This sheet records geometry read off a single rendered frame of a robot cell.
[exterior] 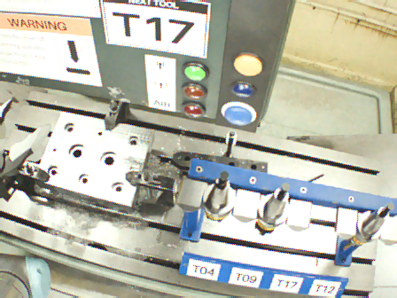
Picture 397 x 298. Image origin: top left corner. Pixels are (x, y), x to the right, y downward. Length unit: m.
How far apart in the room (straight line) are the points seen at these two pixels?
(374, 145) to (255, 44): 1.24
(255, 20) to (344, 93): 1.59
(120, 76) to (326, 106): 1.46
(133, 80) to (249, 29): 0.15
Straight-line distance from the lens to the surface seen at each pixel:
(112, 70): 0.45
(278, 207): 0.80
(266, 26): 0.36
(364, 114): 1.90
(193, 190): 0.85
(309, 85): 1.90
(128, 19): 0.39
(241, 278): 1.10
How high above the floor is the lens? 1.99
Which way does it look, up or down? 60 degrees down
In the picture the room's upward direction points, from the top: 5 degrees clockwise
